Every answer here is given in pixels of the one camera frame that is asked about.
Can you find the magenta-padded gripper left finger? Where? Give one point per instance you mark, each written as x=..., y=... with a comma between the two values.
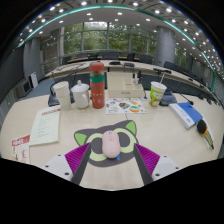
x=76, y=157

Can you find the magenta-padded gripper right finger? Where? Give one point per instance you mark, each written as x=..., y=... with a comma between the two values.
x=148, y=158

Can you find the pink computer mouse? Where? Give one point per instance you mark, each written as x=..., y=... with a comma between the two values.
x=110, y=144

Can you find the cat face mouse pad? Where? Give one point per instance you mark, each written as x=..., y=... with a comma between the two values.
x=128, y=136

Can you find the white printed booklet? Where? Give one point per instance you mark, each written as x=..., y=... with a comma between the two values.
x=46, y=125

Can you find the red and white magazine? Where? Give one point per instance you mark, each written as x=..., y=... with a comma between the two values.
x=20, y=148

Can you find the colourful sticker sheet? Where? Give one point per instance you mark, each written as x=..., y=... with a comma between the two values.
x=126, y=106

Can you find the blue and white book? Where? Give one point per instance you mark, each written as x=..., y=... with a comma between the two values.
x=186, y=114

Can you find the white lidded mug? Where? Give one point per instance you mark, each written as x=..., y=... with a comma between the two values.
x=81, y=96

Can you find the black handheld microphone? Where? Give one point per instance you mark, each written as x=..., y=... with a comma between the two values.
x=202, y=127

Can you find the dark conference microphone base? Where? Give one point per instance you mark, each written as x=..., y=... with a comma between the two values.
x=52, y=100
x=169, y=99

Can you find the stacked white paper cups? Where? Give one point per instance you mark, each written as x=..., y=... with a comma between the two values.
x=63, y=96

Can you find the green printed paper cup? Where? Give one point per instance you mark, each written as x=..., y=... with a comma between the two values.
x=156, y=95

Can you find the red drink bottle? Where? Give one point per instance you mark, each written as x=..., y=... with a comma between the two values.
x=97, y=88

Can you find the white cardboard box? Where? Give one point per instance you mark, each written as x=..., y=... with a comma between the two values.
x=125, y=89

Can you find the curved wooden conference desk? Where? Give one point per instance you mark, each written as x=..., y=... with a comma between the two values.
x=83, y=66

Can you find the dark office chairs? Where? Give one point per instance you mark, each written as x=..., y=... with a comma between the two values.
x=146, y=59

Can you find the ceiling lights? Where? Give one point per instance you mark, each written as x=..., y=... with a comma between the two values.
x=119, y=13

